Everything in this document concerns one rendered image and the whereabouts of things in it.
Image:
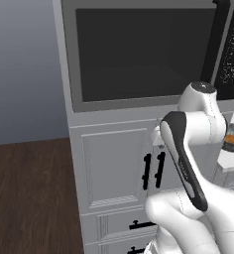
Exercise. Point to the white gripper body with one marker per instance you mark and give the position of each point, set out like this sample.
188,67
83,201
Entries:
156,137

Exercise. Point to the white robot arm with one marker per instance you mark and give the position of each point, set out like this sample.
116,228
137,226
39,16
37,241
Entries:
191,127

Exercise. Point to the grey panelled cupboard door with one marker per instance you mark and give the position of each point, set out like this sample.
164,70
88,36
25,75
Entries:
112,165
171,172

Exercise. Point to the grey microwave oven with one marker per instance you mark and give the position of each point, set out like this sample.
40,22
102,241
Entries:
69,49

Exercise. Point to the grey counter cupboard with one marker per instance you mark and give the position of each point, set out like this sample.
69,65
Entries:
233,180

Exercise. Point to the grey drawer front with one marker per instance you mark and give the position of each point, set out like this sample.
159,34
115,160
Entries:
115,226
115,247

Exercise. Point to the grey tall cabinet housing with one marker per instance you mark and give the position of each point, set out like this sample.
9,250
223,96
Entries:
64,99

